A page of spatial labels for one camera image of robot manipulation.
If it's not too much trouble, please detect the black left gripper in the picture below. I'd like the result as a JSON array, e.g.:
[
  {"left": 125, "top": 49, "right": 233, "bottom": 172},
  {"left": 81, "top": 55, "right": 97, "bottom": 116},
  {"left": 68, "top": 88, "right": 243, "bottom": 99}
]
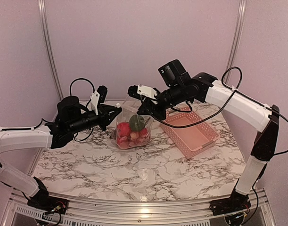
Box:
[{"left": 68, "top": 104, "right": 122, "bottom": 134}]

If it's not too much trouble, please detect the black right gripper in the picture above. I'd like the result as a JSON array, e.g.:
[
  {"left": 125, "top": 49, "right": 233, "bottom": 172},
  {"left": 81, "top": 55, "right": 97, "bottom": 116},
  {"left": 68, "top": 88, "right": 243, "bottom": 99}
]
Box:
[{"left": 137, "top": 82, "right": 187, "bottom": 121}]

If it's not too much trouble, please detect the pink red apple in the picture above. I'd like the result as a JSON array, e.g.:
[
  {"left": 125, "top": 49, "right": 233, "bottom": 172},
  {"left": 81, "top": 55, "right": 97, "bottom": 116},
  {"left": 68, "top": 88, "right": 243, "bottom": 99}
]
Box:
[{"left": 116, "top": 122, "right": 131, "bottom": 140}]

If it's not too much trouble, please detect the green bell pepper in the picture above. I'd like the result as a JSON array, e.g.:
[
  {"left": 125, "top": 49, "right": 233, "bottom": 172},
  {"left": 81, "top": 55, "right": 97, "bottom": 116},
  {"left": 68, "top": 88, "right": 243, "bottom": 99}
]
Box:
[{"left": 129, "top": 114, "right": 145, "bottom": 131}]

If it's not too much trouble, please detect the clear zip top bag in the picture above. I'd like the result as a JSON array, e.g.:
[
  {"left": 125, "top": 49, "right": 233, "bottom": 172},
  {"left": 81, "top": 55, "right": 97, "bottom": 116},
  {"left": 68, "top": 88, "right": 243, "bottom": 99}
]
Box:
[{"left": 111, "top": 97, "right": 153, "bottom": 150}]

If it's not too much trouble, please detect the red yellow lychee bunch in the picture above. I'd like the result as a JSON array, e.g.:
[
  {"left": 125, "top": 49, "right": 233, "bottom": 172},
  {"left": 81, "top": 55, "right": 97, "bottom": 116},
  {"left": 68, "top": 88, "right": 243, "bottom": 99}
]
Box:
[{"left": 116, "top": 130, "right": 151, "bottom": 149}]

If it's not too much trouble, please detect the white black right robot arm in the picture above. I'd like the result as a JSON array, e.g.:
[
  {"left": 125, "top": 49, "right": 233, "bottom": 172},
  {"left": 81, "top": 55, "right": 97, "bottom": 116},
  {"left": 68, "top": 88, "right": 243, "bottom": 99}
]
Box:
[{"left": 127, "top": 72, "right": 279, "bottom": 211}]

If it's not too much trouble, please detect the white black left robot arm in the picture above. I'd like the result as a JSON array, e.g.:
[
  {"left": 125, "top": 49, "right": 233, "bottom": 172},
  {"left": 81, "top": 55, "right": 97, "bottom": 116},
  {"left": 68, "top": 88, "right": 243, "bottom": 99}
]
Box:
[{"left": 0, "top": 94, "right": 122, "bottom": 210}]

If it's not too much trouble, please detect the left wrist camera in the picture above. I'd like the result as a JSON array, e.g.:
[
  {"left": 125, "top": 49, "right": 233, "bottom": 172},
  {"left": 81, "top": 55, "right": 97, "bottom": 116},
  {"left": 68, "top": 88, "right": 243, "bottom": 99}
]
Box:
[{"left": 90, "top": 85, "right": 108, "bottom": 115}]

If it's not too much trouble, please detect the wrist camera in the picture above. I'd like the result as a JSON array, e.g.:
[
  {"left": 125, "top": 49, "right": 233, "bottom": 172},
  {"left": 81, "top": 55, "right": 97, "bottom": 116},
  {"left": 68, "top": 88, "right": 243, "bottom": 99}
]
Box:
[
  {"left": 90, "top": 85, "right": 108, "bottom": 115},
  {"left": 127, "top": 84, "right": 158, "bottom": 104}
]

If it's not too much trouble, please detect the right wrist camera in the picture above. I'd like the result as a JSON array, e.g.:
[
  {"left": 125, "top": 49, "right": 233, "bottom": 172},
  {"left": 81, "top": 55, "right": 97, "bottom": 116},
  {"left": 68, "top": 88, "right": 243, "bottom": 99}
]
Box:
[{"left": 127, "top": 84, "right": 158, "bottom": 104}]

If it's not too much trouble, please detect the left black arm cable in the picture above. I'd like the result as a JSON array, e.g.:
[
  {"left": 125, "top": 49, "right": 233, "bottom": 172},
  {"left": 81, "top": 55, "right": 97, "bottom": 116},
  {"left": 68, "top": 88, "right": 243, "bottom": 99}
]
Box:
[{"left": 69, "top": 78, "right": 95, "bottom": 99}]

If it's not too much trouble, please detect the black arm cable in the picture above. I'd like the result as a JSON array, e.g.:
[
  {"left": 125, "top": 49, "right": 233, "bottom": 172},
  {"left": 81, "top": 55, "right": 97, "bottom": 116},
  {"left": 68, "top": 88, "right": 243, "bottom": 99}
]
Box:
[
  {"left": 69, "top": 78, "right": 95, "bottom": 99},
  {"left": 148, "top": 67, "right": 288, "bottom": 208}
]

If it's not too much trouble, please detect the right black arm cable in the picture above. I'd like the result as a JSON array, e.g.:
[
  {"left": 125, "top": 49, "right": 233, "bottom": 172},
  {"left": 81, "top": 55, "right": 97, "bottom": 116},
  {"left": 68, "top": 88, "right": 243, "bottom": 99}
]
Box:
[{"left": 148, "top": 67, "right": 288, "bottom": 208}]

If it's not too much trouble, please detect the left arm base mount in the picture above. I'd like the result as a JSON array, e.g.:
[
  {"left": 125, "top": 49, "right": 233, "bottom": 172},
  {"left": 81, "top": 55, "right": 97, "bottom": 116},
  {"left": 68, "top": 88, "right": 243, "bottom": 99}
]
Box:
[{"left": 27, "top": 177, "right": 68, "bottom": 214}]

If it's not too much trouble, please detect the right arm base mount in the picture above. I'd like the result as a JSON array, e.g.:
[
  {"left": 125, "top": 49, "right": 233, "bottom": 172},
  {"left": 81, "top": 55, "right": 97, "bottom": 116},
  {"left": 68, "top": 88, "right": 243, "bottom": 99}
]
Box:
[{"left": 209, "top": 189, "right": 251, "bottom": 216}]

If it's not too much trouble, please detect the left aluminium frame post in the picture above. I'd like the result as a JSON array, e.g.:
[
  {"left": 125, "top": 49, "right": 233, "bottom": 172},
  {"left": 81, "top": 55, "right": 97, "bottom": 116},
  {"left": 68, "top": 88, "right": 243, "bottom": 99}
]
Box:
[{"left": 38, "top": 0, "right": 64, "bottom": 100}]

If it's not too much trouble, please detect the aluminium frame post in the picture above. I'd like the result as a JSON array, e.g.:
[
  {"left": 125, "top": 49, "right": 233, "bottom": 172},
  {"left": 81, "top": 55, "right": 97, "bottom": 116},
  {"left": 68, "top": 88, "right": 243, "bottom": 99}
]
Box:
[
  {"left": 226, "top": 0, "right": 247, "bottom": 71},
  {"left": 38, "top": 0, "right": 64, "bottom": 100}
]

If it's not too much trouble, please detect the right aluminium frame post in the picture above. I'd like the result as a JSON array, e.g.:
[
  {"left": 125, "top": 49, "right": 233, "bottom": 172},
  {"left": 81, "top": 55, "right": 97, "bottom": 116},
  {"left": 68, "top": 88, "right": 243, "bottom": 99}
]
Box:
[{"left": 226, "top": 0, "right": 247, "bottom": 71}]

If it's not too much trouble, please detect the aluminium front rail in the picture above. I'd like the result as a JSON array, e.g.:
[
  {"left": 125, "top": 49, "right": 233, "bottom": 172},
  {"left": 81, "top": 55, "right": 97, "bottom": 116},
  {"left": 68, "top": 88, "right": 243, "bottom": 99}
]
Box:
[{"left": 2, "top": 186, "right": 276, "bottom": 226}]

